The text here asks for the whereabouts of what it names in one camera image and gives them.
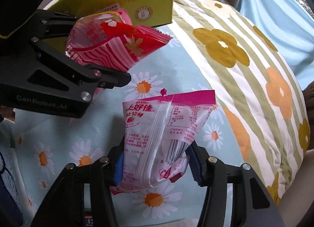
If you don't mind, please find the red striped snack pack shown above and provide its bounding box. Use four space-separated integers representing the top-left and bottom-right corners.
66 9 172 72

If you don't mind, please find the pink strawberry snack bag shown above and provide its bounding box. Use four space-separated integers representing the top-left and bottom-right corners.
110 90 216 195

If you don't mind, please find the person right hand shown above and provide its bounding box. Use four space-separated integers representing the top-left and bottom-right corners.
303 82 314 150

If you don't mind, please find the flower striped quilt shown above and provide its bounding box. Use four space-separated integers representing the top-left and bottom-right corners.
171 0 310 203

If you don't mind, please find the light blue window sheet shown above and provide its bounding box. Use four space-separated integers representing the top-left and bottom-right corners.
237 0 313 89

